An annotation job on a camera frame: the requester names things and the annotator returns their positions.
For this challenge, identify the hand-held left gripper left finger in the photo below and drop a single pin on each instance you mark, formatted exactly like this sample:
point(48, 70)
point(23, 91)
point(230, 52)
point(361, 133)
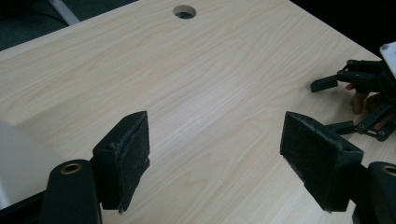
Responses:
point(124, 165)

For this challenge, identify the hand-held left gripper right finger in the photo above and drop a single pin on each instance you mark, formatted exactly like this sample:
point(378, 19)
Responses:
point(323, 161)

